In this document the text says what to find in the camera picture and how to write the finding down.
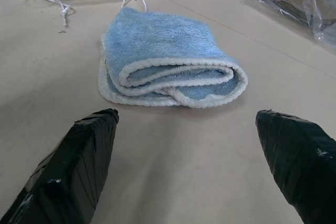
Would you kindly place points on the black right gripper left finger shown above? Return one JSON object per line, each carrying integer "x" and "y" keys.
{"x": 67, "y": 171}

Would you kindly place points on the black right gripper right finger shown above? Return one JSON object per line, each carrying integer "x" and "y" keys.
{"x": 302, "y": 161}

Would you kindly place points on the blue folded towel white edge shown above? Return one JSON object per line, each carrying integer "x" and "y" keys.
{"x": 168, "y": 56}

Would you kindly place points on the clear plastic bag with contents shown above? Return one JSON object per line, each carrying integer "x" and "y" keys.
{"x": 302, "y": 6}

